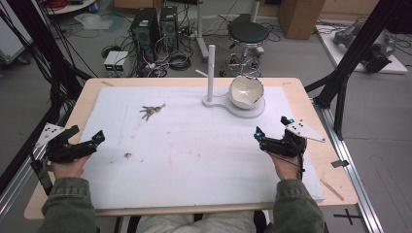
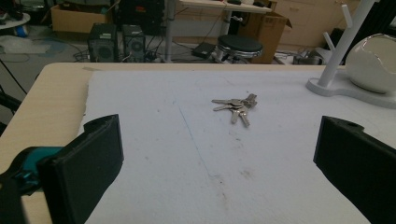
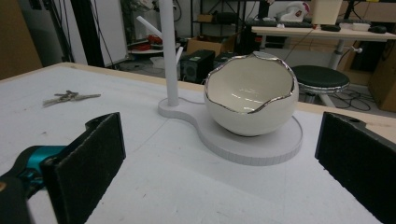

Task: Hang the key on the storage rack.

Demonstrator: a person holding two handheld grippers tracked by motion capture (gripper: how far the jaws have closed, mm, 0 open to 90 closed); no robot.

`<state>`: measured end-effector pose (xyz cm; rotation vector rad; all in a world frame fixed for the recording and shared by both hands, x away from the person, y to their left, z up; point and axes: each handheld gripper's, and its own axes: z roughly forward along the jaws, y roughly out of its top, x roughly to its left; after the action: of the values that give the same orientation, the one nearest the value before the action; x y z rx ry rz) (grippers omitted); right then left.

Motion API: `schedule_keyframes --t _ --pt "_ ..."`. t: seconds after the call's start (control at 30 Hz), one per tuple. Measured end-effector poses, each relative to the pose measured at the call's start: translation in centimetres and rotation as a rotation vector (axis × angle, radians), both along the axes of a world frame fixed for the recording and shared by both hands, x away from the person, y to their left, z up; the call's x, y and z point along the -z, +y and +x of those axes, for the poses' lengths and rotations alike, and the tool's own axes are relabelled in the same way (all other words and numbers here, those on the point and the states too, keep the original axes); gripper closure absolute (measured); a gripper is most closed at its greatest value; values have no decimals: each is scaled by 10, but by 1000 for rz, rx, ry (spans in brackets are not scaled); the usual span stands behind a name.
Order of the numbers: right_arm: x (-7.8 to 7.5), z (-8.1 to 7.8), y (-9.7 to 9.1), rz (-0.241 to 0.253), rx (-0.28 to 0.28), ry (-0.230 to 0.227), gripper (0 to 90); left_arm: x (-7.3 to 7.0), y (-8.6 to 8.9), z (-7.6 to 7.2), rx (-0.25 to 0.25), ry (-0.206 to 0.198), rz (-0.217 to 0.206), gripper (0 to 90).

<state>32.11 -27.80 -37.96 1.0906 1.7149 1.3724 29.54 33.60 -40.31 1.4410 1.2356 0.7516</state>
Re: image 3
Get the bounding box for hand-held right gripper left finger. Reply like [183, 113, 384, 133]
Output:
[40, 111, 127, 224]

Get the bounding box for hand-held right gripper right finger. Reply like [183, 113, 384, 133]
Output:
[314, 111, 396, 224]

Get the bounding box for bunch of silver keys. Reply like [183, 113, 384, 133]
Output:
[42, 90, 102, 108]

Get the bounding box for white eggshell bowl silver rim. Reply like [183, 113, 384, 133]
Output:
[204, 50, 300, 138]

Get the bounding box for white stand with branched pole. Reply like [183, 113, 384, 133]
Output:
[135, 0, 304, 167]

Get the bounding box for black round stool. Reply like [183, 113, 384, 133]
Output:
[290, 64, 351, 108]

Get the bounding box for light wooden desk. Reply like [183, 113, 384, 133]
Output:
[250, 25, 396, 71]

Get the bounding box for black computer mouse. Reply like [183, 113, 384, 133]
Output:
[367, 25, 388, 35]

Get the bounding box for white board panel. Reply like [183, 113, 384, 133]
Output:
[68, 0, 129, 68]

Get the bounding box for black computer case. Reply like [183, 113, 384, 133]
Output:
[179, 49, 217, 85]

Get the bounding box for black keyboard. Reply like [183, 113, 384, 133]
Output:
[246, 19, 315, 29]

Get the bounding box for white and red helmet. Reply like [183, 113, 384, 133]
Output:
[276, 1, 311, 23]

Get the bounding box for cardboard box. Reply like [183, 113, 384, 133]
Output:
[186, 33, 239, 58]

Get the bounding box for black cables on floor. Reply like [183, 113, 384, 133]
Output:
[329, 88, 379, 112]

